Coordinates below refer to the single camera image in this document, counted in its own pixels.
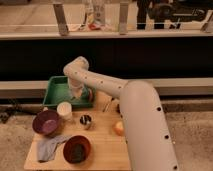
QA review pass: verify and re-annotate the left metal railing post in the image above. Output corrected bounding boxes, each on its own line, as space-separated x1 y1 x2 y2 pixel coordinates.
53 2 69 36

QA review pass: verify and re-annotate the orange fruit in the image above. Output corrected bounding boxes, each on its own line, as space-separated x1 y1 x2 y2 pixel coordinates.
113 121 124 136

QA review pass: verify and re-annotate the metal railing post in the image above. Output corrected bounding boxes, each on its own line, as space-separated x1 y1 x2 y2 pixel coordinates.
118 2 129 35
53 2 69 36

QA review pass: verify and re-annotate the purple bowl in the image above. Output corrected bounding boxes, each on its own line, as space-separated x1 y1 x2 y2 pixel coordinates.
32 110 61 135

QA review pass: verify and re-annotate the red-brown bowl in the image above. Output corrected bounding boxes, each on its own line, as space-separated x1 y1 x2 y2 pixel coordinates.
63 135 91 164

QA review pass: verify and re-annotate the small metal cup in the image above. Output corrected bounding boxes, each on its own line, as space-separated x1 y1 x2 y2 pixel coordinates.
80 115 92 130

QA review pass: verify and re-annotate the black machine in background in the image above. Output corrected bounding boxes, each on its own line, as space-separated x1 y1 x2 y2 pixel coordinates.
137 0 213 29

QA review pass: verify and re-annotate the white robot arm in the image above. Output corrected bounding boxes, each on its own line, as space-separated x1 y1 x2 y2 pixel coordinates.
63 56 180 171

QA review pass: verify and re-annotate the green plastic tray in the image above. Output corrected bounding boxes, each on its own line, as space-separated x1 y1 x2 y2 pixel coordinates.
43 76 93 108

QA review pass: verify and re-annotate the right metal railing post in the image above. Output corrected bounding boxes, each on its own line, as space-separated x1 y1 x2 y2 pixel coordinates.
118 2 129 35

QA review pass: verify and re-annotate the white cup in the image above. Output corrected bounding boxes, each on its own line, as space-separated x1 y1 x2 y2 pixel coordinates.
57 102 72 121

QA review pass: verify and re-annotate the grey-blue cloth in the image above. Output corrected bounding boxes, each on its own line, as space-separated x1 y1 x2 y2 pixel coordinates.
37 135 70 162

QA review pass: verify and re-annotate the black cable on floor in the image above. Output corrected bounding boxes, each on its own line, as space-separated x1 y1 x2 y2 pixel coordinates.
0 98 26 124

